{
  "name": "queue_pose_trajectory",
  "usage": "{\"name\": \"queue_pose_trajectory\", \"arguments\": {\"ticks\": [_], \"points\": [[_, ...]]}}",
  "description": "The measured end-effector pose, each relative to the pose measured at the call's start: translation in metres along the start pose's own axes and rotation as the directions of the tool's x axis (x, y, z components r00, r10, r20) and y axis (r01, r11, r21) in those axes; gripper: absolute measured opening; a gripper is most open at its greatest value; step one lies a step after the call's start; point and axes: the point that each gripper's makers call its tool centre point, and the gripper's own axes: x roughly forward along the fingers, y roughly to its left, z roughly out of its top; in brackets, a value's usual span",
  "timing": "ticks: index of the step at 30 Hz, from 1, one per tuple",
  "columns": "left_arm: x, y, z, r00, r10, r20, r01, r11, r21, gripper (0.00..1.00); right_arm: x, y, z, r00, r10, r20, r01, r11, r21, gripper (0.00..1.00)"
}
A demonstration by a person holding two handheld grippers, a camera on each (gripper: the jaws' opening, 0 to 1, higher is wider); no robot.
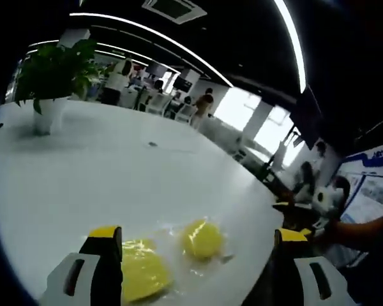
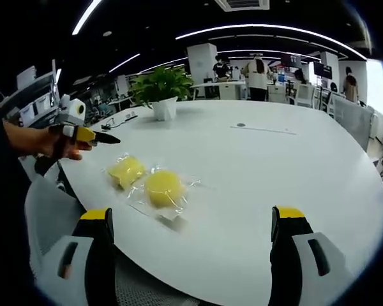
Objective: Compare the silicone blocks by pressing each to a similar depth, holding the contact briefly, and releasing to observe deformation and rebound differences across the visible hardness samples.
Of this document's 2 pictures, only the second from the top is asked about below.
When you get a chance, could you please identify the short ceiling light strip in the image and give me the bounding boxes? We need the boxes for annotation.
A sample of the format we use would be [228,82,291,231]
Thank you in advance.
[108,53,142,74]

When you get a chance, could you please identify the metal storage shelf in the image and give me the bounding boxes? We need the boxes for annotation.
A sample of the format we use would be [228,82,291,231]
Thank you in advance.
[0,59,63,129]

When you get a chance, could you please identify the potted green plant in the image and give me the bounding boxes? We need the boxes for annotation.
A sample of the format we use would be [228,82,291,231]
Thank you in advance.
[127,65,195,122]

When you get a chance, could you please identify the person's left hand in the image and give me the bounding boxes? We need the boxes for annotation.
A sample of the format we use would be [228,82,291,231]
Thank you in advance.
[19,126,94,161]

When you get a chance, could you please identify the rectangular yellow silicone block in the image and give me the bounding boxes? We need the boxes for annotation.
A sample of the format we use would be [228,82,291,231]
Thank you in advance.
[107,156,147,189]

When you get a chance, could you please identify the grey mesh partition chair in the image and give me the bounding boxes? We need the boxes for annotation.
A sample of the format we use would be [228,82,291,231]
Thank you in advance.
[331,95,376,151]

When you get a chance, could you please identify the straight ceiling light strip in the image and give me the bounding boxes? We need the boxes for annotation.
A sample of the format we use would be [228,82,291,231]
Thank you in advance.
[71,0,103,36]

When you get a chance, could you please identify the white background desk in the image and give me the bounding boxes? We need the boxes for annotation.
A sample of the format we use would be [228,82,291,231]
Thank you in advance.
[189,80,247,101]

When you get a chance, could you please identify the white mesh office chair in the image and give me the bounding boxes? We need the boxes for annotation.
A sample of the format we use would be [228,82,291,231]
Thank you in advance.
[294,83,317,108]

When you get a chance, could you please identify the round yellow sponge in wrap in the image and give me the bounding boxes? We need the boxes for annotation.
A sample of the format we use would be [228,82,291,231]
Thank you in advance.
[127,164,216,229]

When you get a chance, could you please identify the grey mesh office chair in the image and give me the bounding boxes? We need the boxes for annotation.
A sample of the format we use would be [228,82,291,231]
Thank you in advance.
[22,174,192,306]

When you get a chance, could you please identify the ceiling air vent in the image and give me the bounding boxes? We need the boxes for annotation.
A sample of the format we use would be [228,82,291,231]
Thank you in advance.
[213,0,271,12]

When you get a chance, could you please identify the white storage box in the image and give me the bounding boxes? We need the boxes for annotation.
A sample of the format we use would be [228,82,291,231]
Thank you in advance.
[16,66,38,81]

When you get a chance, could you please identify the black cable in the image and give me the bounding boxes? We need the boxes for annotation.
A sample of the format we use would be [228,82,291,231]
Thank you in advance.
[101,114,139,130]

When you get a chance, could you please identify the round yellow silicone block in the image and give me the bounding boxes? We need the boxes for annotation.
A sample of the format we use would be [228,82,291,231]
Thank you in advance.
[145,170,184,208]

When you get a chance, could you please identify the clear plastic bag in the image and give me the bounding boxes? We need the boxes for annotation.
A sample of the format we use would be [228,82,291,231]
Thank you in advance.
[101,152,148,191]

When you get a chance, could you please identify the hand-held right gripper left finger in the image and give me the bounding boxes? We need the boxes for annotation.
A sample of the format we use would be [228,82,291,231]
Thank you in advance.
[38,207,117,306]

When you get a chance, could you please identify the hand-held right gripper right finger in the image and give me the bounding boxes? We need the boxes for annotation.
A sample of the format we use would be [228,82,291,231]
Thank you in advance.
[267,205,362,306]

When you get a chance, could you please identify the curved ceiling light strip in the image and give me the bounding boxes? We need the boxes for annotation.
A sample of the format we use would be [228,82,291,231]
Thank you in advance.
[174,24,368,61]

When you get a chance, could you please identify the white table cable cover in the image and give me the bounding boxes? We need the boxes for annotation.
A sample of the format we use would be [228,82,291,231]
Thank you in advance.
[229,122,297,136]

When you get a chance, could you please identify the dark wall screen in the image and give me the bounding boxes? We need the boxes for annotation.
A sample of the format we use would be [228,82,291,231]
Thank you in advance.
[280,53,303,68]
[312,61,334,80]

